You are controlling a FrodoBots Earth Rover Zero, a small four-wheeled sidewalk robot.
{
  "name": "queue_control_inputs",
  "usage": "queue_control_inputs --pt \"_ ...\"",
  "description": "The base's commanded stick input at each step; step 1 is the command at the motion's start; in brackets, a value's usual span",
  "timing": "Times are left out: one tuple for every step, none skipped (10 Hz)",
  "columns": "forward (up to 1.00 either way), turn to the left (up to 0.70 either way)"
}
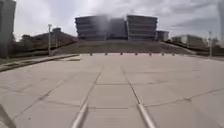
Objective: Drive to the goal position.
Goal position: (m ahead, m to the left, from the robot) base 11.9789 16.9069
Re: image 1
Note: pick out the grey stone slab plaza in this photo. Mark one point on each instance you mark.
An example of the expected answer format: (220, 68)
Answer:
(111, 83)

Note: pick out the wide grey stone stairs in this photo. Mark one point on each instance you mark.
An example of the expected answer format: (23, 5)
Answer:
(120, 46)

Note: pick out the row of bollards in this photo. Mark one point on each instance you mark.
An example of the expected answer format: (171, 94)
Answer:
(135, 53)

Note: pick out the wide layered glass building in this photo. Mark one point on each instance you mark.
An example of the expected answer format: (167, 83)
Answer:
(141, 28)

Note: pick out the small dark building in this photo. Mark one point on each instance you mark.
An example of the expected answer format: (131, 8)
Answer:
(162, 35)

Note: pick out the low brown building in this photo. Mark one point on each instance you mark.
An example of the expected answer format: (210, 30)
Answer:
(56, 39)

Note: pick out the robot's own part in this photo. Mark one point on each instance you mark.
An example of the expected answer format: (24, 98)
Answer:
(146, 116)
(80, 116)

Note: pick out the pale lamp pole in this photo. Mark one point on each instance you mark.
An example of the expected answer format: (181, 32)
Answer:
(49, 38)

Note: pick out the raised stone kerb strip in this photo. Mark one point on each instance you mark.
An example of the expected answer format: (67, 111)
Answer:
(33, 61)

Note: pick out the low pale building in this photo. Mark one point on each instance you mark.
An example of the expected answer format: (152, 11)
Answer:
(188, 40)

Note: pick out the thin pole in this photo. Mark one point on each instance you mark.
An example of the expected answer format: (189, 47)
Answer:
(210, 43)

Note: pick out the tall grey office building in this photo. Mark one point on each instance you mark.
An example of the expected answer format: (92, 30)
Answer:
(6, 26)

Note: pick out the tall pale building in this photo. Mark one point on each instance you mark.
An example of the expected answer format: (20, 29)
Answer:
(221, 20)

